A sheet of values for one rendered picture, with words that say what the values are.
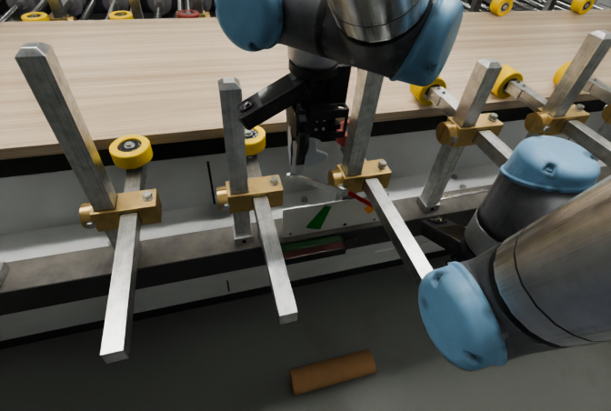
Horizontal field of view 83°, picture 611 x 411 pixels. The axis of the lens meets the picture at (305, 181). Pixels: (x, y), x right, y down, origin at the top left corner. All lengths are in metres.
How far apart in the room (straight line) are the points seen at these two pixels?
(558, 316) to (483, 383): 1.38
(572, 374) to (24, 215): 1.90
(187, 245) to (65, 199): 0.35
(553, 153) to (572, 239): 0.20
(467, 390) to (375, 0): 1.47
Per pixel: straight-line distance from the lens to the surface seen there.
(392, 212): 0.73
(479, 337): 0.28
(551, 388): 1.75
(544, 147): 0.42
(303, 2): 0.34
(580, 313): 0.24
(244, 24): 0.36
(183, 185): 0.99
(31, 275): 0.94
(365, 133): 0.71
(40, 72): 0.60
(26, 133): 0.97
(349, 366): 1.39
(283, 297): 0.59
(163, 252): 0.86
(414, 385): 1.51
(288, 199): 1.05
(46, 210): 1.09
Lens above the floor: 1.37
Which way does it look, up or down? 43 degrees down
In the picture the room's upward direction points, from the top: 5 degrees clockwise
